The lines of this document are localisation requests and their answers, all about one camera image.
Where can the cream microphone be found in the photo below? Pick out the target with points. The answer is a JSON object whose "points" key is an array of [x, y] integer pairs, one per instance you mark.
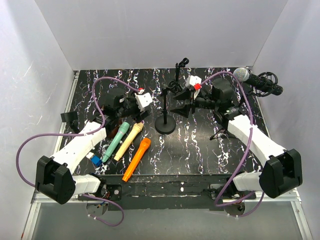
{"points": [[136, 129]]}

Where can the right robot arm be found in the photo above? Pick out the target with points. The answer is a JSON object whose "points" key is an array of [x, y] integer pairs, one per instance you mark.
{"points": [[281, 168]]}

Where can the blue and white small object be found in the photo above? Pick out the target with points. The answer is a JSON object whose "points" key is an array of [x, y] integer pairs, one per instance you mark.
{"points": [[94, 159]]}

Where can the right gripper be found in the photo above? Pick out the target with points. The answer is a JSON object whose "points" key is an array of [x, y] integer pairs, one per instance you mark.
{"points": [[183, 111]]}

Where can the orange microphone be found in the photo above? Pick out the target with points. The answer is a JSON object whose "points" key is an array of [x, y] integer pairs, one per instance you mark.
{"points": [[144, 145]]}

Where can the mint green microphone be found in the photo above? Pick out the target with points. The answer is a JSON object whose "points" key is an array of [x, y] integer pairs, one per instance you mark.
{"points": [[122, 130]]}

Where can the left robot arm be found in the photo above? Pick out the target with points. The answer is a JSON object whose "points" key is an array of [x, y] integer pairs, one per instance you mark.
{"points": [[54, 174]]}

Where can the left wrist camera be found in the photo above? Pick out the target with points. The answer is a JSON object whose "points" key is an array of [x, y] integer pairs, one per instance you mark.
{"points": [[143, 101]]}

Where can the cream mic round stand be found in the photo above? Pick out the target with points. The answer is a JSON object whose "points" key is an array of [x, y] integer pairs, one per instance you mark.
{"points": [[166, 124]]}

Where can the black tripod mic stand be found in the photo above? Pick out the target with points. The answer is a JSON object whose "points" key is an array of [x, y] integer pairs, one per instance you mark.
{"points": [[178, 66]]}

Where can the round base mic stand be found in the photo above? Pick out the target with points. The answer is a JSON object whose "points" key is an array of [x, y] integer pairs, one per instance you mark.
{"points": [[71, 120]]}

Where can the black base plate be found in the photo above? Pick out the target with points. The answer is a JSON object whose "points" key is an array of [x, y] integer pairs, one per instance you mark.
{"points": [[157, 192]]}

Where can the silver mesh studio microphone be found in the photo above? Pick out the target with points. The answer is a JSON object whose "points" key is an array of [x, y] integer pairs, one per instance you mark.
{"points": [[265, 84]]}

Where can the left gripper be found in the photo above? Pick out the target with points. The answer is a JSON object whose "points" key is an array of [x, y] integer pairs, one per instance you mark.
{"points": [[139, 116]]}

